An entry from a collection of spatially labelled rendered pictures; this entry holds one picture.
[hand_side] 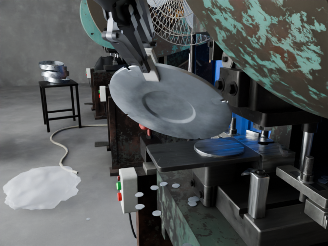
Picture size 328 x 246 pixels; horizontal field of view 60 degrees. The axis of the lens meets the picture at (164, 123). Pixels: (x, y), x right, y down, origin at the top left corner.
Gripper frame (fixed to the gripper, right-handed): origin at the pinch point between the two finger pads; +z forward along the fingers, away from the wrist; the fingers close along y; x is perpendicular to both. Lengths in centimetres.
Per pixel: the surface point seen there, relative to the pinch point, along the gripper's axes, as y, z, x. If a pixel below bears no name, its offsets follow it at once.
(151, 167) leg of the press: -5.9, 43.7, 11.8
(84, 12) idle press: 193, 145, 196
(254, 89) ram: 6.3, 13.7, -18.5
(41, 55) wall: 302, 350, 492
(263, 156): -3.6, 26.0, -22.2
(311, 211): -14.7, 23.3, -32.4
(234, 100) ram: 4.5, 15.9, -14.5
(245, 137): 5.0, 34.5, -16.6
